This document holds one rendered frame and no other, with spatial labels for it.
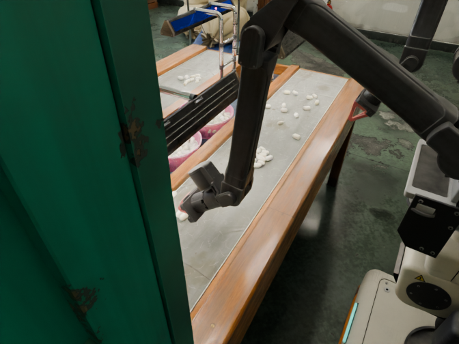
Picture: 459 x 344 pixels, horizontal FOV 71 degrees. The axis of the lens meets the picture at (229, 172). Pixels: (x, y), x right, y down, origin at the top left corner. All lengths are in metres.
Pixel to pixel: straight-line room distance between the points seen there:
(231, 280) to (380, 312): 0.79
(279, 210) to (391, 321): 0.69
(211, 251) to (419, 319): 0.92
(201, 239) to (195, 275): 0.13
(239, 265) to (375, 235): 1.37
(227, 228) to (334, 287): 0.96
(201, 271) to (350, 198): 1.58
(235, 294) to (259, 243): 0.18
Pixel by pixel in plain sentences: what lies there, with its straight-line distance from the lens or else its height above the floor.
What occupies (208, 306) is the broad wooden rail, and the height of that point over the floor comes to 0.76.
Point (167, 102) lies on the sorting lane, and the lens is 1.74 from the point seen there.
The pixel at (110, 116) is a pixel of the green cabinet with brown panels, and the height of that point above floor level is 1.45.
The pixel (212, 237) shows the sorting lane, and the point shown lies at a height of 0.74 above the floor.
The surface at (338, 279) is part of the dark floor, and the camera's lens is 1.90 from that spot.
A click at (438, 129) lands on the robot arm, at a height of 1.27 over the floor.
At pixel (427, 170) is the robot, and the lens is 0.91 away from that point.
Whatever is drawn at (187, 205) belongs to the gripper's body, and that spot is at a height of 0.89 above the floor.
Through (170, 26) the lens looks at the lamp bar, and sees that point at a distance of 1.69.
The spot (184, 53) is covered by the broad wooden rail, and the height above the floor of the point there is 0.76.
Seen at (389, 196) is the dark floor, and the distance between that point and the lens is 2.47.
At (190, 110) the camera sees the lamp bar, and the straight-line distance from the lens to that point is 0.90.
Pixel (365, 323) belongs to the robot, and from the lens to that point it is 1.48.
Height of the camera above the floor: 1.53
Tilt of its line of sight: 40 degrees down
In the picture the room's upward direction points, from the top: 1 degrees clockwise
